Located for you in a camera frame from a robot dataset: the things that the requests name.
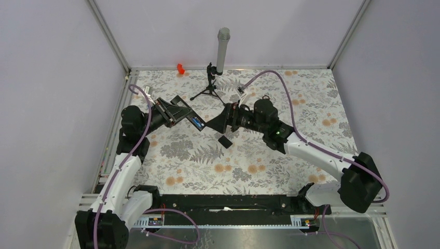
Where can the orange plastic clip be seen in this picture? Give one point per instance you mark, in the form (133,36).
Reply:
(180,69)

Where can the black remote control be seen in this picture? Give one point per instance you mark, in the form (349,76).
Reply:
(189,118)

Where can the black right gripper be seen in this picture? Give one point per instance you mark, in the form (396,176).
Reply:
(229,116)

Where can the black battery cover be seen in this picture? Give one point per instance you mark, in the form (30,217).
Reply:
(225,142)

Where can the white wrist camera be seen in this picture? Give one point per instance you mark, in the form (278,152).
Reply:
(244,96)
(148,90)

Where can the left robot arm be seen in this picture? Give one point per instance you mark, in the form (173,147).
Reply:
(107,222)

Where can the grey microphone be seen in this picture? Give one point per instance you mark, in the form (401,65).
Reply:
(223,39)

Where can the black tripod mic stand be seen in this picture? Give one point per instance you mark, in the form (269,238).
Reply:
(211,87)

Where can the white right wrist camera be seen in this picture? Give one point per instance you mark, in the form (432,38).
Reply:
(244,96)

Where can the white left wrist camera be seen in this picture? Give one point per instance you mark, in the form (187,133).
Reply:
(148,90)

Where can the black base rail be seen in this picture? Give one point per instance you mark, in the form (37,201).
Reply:
(251,210)

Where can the blue AA battery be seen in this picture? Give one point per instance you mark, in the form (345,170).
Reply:
(197,122)

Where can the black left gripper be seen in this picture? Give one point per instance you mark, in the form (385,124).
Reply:
(171,114)

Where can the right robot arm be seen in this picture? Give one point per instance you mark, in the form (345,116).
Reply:
(358,177)

